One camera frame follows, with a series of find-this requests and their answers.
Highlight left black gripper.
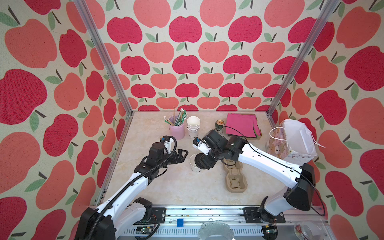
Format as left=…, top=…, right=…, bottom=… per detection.
left=156, top=149, right=189, bottom=169

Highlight white paper coffee cup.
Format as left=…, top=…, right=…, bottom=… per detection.
left=190, top=154, right=202, bottom=173

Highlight white patterned paper gift bag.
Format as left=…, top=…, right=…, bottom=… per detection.
left=266, top=119, right=325, bottom=165

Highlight black plastic cup lid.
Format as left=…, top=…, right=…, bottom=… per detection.
left=195, top=153, right=217, bottom=170

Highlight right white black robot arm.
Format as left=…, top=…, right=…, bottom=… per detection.
left=193, top=130, right=319, bottom=223

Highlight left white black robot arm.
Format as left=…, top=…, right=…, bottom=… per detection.
left=74, top=139, right=189, bottom=240

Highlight pink straw holder cup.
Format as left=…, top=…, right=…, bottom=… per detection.
left=169, top=123, right=185, bottom=140

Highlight green beverage can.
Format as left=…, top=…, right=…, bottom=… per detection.
left=215, top=120, right=225, bottom=134

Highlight stack of pink napkins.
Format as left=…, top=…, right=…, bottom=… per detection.
left=226, top=113, right=262, bottom=139

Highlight stack of white paper cups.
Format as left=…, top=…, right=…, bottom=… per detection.
left=187, top=116, right=201, bottom=138

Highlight brown cardboard cup carrier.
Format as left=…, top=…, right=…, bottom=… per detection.
left=223, top=159, right=248, bottom=194

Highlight wrapped straws and stirrers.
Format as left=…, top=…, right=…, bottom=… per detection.
left=164, top=108, right=188, bottom=127

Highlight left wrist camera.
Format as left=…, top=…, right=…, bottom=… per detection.
left=161, top=136, right=174, bottom=154

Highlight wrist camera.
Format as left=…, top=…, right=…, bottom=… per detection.
left=161, top=136, right=174, bottom=154
left=193, top=137, right=211, bottom=156

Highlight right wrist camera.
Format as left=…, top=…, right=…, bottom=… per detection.
left=193, top=137, right=211, bottom=156

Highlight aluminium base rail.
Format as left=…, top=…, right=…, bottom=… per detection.
left=73, top=205, right=335, bottom=240

